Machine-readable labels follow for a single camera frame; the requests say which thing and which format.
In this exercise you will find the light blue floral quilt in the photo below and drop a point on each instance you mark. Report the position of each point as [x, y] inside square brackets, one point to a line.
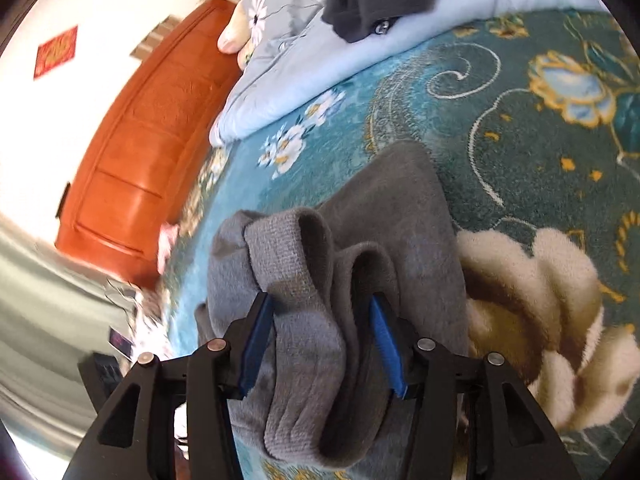
[290, 51]

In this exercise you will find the red wall decoration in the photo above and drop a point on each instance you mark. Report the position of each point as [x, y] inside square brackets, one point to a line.
[55, 52]

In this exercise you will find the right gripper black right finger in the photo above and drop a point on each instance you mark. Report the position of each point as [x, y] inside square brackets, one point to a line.
[509, 435]

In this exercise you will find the teal floral plush blanket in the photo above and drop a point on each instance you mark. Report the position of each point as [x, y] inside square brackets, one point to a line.
[532, 121]

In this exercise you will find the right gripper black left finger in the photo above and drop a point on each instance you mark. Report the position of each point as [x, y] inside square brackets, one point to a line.
[133, 436]

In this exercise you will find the grey fleece sweater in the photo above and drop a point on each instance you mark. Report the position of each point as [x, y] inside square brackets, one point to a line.
[322, 398]

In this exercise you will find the orange wooden headboard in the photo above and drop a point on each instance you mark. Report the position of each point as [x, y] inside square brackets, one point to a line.
[148, 150]

